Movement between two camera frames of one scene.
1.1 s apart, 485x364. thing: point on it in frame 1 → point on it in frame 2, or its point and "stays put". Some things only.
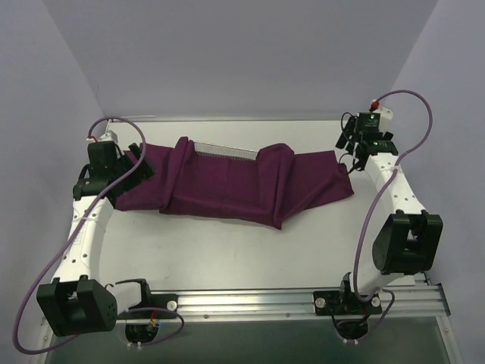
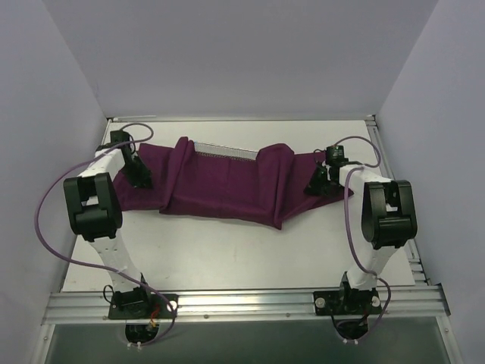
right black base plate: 340,302 stays put
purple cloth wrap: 195,179 stays put
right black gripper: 349,137 → 320,180
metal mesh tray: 224,152 stays put
